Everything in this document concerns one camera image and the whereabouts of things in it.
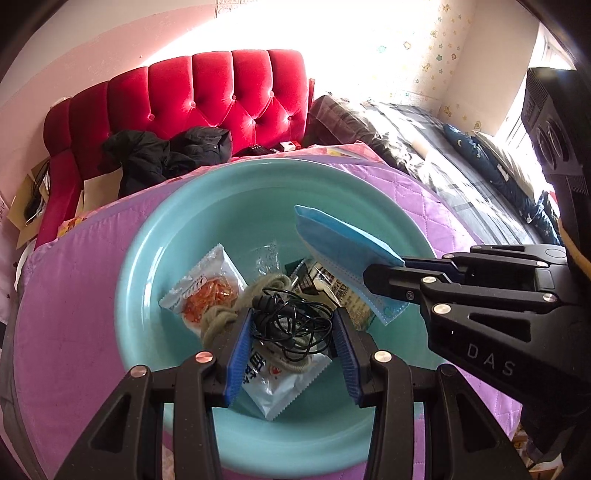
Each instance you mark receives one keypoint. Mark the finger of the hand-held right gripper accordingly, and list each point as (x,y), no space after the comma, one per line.
(392,279)
(429,264)

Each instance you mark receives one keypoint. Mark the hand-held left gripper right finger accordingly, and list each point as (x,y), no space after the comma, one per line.
(346,355)

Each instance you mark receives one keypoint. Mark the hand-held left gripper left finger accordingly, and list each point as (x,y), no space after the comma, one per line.
(240,350)

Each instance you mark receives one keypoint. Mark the white printed packet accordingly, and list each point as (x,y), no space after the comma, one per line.
(351,300)

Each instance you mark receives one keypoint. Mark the white snack packet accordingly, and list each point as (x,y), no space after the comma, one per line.
(277,383)

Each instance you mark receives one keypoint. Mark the blue face mask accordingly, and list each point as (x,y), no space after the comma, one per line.
(341,240)

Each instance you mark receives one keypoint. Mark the orange snack packet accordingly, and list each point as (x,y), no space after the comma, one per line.
(203,290)

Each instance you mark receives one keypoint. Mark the clear plastic bag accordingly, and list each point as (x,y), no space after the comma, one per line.
(268,258)

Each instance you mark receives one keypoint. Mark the teal plastic basin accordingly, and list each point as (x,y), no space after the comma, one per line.
(194,221)

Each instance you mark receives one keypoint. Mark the dark grey duvet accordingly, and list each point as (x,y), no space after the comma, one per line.
(438,184)

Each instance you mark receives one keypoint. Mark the navy star-print pillow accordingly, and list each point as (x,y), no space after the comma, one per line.
(489,166)

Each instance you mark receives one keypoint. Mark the light grey pillow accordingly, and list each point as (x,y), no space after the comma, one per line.
(508,161)

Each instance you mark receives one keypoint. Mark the small red white box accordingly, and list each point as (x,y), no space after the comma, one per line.
(288,146)

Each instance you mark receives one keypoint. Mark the grey plaid pillow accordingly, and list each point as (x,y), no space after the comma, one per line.
(332,120)

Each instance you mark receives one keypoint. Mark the purple quilted blanket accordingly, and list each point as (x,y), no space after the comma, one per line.
(69,300)

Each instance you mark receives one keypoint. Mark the flat black device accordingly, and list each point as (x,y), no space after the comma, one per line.
(257,151)

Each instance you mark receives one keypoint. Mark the cream paper bag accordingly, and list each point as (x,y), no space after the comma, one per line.
(99,194)

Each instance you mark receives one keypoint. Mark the black jacket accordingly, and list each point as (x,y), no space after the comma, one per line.
(138,157)

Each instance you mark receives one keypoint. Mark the window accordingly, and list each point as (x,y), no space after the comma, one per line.
(549,50)

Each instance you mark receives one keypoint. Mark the brown cardboard piece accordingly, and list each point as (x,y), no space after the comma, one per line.
(23,217)

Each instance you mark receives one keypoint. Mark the red tufted sofa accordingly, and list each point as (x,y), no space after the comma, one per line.
(207,92)

